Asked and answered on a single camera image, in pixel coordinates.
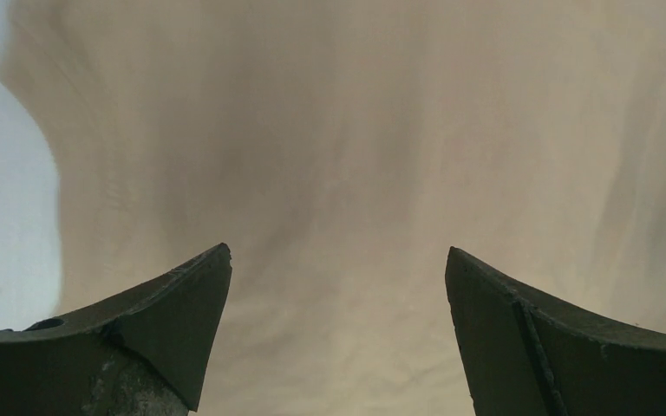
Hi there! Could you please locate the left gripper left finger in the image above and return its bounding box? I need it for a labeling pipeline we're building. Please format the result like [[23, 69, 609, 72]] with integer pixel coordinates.
[[0, 244, 232, 415]]

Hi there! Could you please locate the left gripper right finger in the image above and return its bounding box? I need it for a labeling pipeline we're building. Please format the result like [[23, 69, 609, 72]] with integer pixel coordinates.
[[445, 248, 666, 416]]

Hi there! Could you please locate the beige t shirt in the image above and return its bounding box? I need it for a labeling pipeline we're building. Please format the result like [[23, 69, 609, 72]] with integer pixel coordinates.
[[0, 1, 666, 415]]

